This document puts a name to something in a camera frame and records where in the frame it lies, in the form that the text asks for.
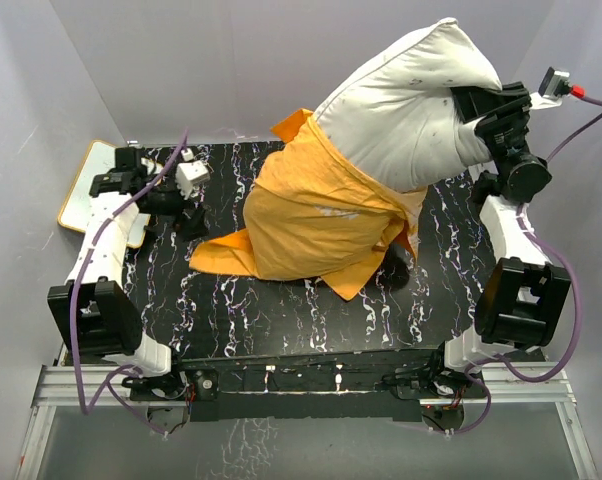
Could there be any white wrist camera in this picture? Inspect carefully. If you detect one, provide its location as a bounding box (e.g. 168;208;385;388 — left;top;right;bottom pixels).
175;148;210;199
530;67;585;111

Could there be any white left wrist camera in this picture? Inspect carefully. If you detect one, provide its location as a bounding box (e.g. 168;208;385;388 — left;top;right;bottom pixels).
175;148;210;199

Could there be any white pillow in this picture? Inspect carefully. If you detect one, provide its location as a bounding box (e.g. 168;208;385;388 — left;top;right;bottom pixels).
313;18;502;193

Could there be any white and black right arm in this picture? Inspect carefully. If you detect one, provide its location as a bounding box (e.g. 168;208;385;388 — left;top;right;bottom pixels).
382;81;571;399

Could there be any orange cartoon print pillowcase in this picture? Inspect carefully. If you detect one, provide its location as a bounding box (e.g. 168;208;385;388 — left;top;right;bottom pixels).
189;109;427;301

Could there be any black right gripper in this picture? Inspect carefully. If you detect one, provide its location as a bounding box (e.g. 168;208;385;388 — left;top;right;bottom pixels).
448;73;533;170

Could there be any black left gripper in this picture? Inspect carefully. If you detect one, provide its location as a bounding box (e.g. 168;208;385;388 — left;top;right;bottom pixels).
139;173;209;241

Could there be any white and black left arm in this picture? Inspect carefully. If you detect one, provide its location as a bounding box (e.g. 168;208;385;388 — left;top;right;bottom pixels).
47;144;209;400

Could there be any small wood framed whiteboard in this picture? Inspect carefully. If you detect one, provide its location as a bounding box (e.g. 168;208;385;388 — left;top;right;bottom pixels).
57;139;152;249

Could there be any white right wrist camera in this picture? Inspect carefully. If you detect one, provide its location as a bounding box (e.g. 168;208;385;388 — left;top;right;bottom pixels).
530;67;585;111

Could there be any aluminium table frame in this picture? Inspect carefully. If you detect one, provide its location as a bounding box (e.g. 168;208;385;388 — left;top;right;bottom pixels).
15;132;602;480

